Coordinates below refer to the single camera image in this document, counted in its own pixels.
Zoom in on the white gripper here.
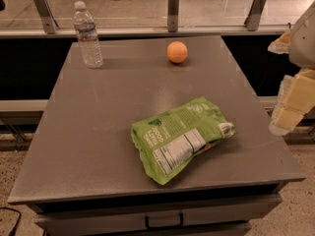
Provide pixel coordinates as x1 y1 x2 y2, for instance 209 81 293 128
268 1 315 136

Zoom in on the orange fruit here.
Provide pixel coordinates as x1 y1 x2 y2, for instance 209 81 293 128
166 41 188 64

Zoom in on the green rice chip bag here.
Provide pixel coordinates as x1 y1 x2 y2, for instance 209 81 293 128
131 96 235 185

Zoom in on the clear plastic water bottle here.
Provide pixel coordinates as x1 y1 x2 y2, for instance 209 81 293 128
73 1 103 68

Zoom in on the grey table cabinet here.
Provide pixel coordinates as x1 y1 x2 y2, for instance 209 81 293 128
8 36 304 236

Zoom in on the right metal railing bracket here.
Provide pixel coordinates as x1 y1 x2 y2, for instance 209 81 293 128
244 0 267 31

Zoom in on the metal railing bracket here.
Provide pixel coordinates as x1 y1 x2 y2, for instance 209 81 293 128
244 0 267 31
33 0 58 34
167 0 179 32

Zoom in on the middle metal railing bracket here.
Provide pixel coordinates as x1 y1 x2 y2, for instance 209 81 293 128
167 0 179 32

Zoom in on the black drawer handle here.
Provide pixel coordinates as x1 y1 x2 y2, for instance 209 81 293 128
145 212 184 230

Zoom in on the left metal railing bracket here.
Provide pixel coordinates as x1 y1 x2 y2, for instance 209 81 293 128
33 0 58 34

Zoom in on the black floor cable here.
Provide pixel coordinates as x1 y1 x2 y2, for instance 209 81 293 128
0 206 22 236

